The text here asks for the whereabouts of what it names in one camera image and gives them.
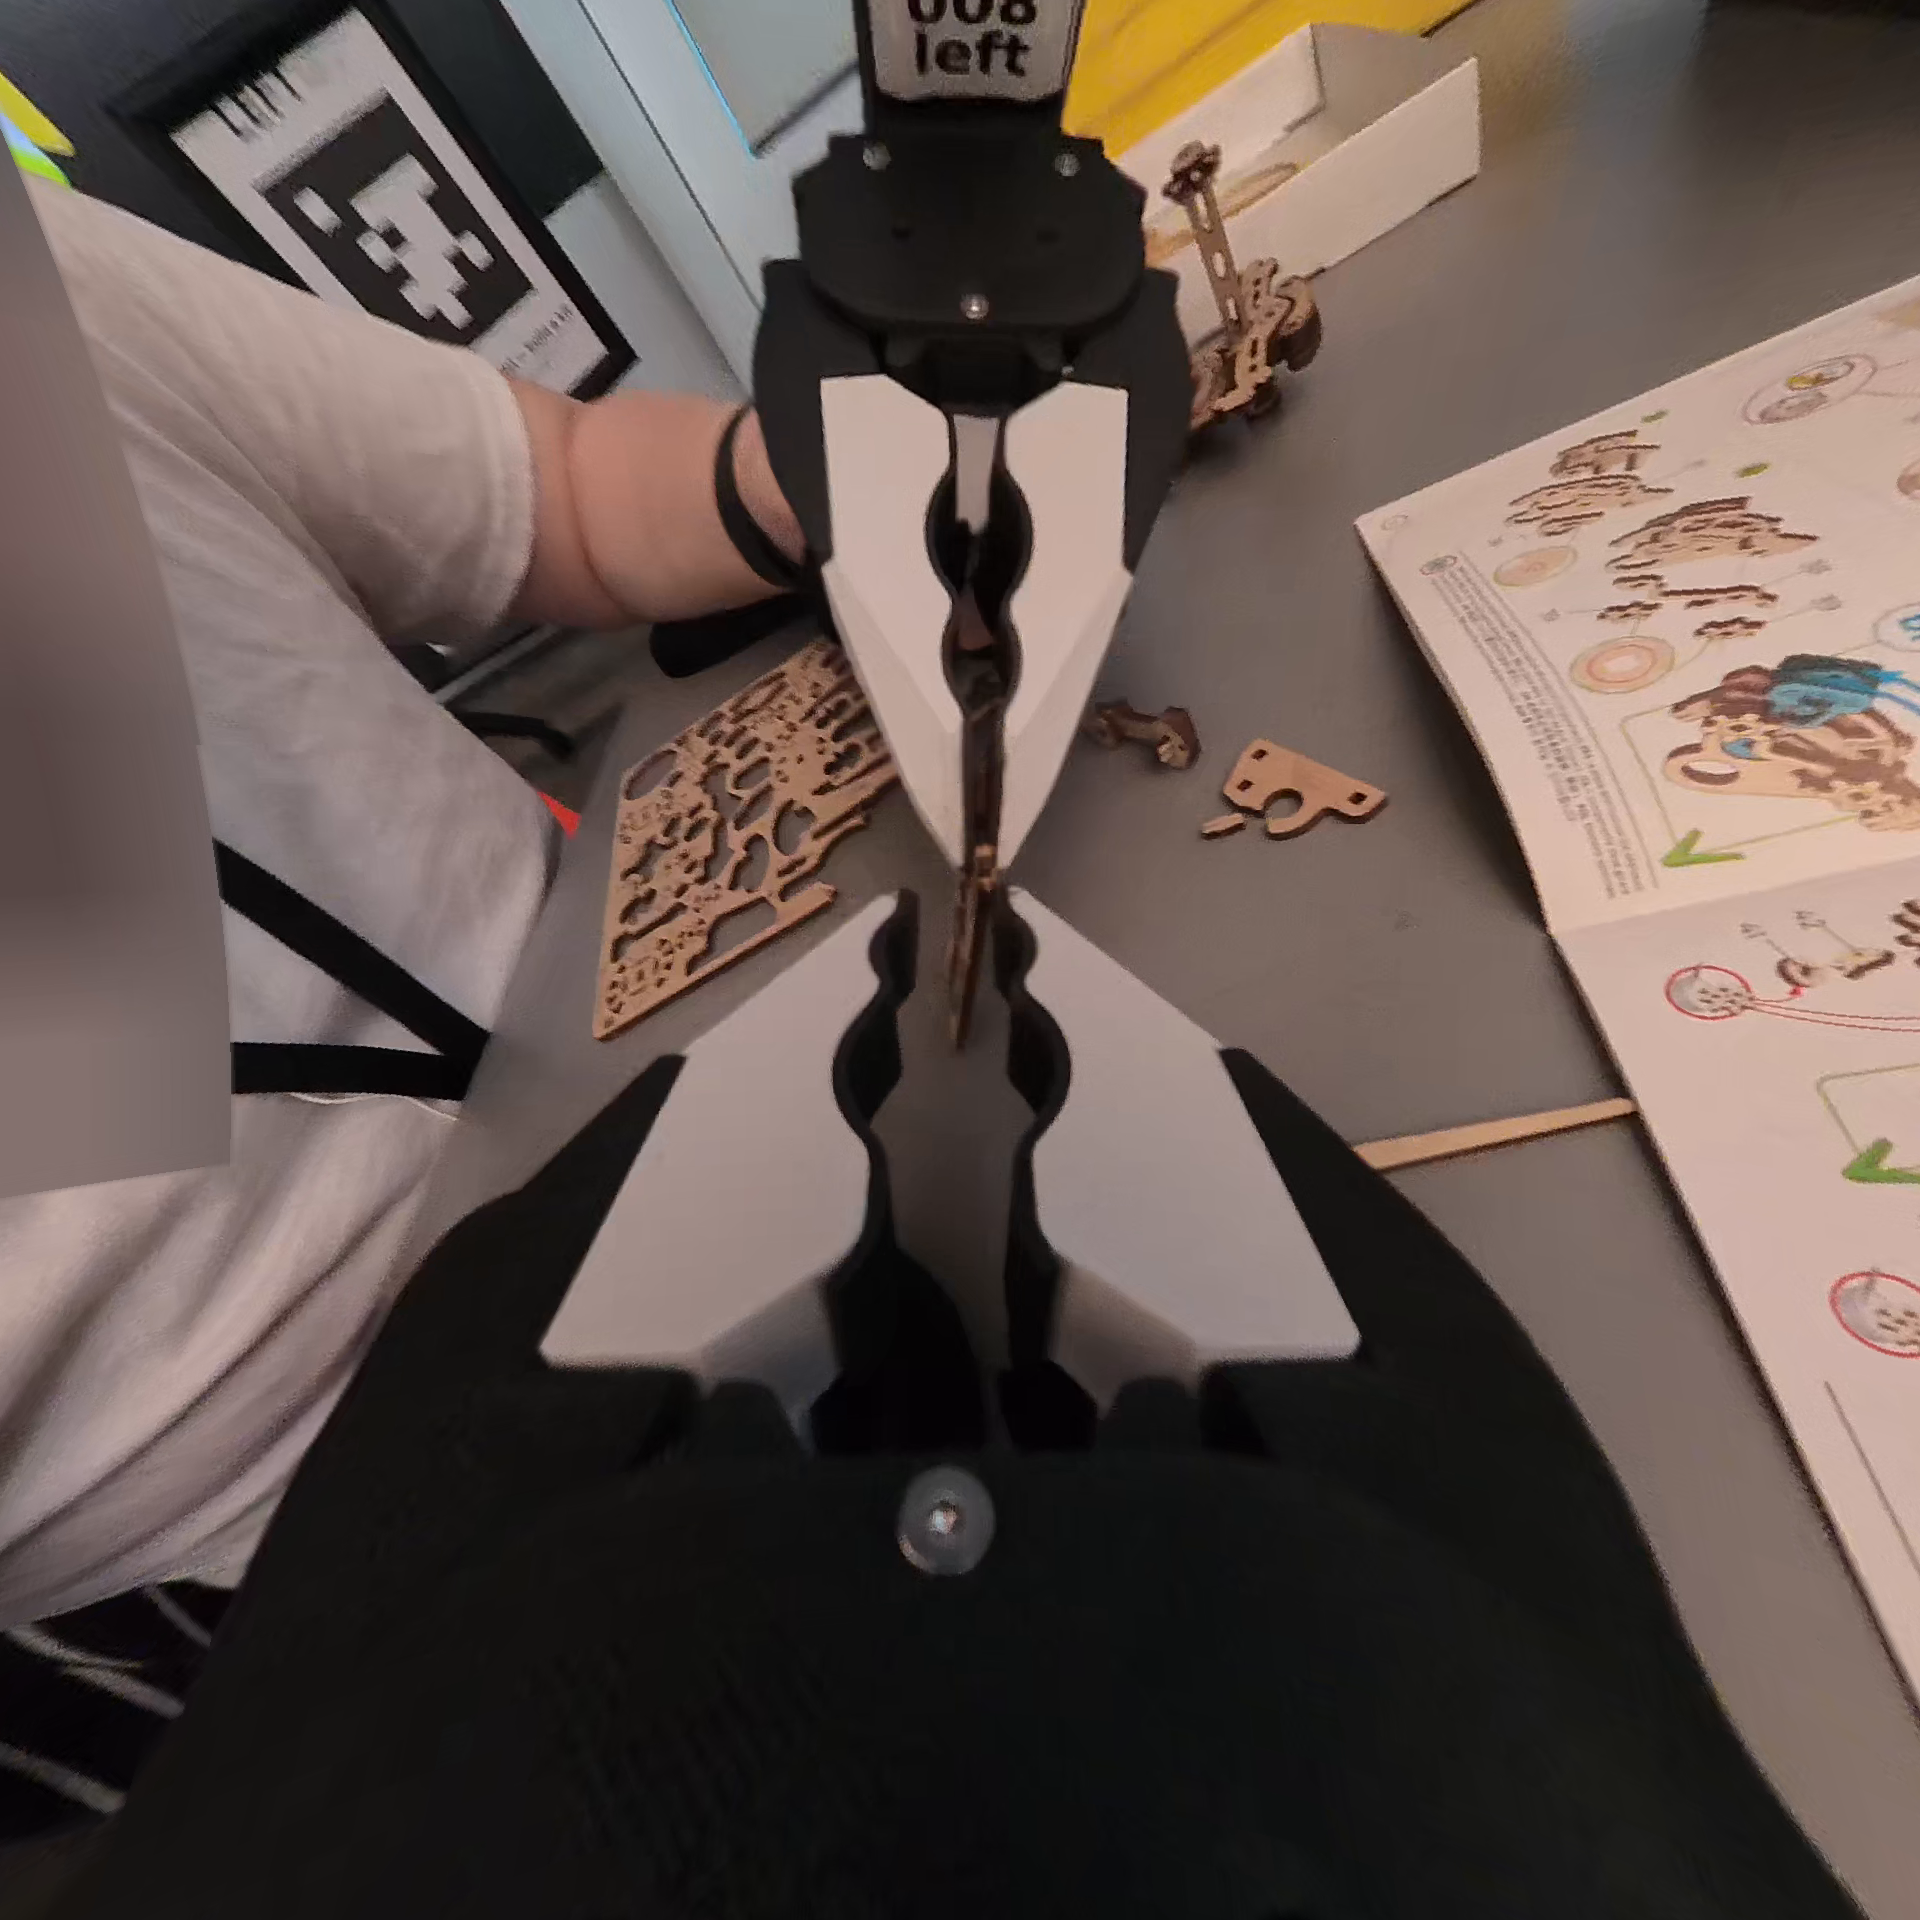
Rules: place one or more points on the wooden model part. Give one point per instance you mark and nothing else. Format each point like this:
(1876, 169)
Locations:
(974, 931)

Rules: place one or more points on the large glass window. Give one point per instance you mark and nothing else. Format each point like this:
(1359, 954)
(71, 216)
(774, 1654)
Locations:
(781, 59)

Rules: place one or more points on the partly built wooden model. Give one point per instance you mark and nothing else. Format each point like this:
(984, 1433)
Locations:
(1244, 315)

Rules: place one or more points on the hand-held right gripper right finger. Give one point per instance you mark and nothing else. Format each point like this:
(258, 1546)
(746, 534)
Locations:
(1184, 1200)

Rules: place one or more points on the white cardboard box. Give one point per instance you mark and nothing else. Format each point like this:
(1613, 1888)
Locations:
(1350, 135)

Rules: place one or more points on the yellow green tag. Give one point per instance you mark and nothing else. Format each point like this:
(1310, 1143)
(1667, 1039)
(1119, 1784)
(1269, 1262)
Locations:
(30, 128)

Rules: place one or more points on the black white marker sign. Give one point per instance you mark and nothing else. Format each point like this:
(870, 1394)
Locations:
(390, 210)

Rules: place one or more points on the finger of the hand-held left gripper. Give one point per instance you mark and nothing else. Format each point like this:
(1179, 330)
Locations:
(1074, 569)
(879, 569)

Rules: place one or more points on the thin wooden stick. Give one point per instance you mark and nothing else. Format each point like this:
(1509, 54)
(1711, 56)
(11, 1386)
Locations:
(1501, 1132)

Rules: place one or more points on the stack of yellow plastic bins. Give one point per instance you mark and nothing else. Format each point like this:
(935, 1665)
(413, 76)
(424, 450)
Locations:
(1141, 43)

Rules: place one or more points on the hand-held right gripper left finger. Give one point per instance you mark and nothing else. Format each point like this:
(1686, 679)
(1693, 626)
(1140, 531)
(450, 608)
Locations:
(706, 1200)

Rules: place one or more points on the dark striped fabric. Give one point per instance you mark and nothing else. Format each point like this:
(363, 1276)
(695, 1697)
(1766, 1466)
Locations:
(90, 1710)

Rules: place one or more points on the illustrated instruction booklet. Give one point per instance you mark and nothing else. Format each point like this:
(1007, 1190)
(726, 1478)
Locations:
(1724, 839)

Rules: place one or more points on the flat wooden bracket part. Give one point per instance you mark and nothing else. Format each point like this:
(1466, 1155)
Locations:
(1300, 787)

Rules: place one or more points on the person's left forearm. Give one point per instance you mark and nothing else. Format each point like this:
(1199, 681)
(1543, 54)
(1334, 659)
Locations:
(630, 511)

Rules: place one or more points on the laser-cut wooden parts sheet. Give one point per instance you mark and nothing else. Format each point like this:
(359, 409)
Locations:
(720, 839)

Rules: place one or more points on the small dark wooden wheel part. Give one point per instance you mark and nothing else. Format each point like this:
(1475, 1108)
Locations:
(1149, 731)

